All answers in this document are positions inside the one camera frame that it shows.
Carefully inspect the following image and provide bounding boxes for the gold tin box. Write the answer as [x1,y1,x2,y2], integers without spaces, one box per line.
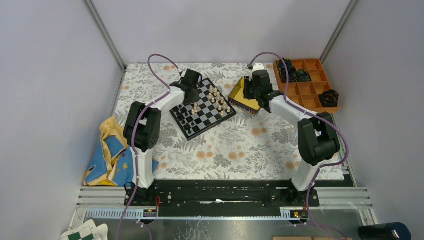
[228,76,261,115]

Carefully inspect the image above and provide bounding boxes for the black grey chess board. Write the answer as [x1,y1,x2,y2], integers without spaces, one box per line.
[170,78,237,141]

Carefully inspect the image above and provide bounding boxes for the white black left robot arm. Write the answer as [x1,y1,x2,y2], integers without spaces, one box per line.
[123,69,203,206]

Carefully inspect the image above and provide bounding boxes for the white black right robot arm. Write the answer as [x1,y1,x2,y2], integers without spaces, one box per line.
[243,63,340,206]

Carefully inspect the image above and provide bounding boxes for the rolled dark floral tie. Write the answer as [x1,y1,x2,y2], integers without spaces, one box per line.
[280,66,297,83]

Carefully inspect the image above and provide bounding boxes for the rolled blue floral tie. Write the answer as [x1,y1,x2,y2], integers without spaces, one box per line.
[277,58,294,70]

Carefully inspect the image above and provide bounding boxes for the rolled green floral tie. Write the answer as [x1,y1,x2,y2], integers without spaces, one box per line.
[296,69,312,83]

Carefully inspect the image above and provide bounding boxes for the orange wooden divider tray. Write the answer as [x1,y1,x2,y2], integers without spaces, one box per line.
[273,58,340,114]

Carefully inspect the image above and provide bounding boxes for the floral table mat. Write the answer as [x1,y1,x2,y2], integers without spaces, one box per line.
[112,62,346,182]

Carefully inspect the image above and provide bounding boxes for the rolled black orange tie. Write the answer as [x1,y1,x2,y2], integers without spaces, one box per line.
[318,89,339,108]

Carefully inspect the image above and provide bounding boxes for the blue yellow cloth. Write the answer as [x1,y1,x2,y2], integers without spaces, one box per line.
[83,116,159,189]

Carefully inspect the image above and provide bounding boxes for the green white checker card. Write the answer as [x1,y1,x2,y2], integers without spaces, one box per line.
[60,219,109,240]

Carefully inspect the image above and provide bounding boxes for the dark blue cylinder bottle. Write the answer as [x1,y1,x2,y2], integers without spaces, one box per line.
[357,222,412,240]

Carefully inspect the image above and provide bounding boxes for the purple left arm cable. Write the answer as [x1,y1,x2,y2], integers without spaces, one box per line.
[116,53,181,240]

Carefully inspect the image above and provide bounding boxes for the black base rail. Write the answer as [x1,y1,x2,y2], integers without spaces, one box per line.
[124,180,320,218]

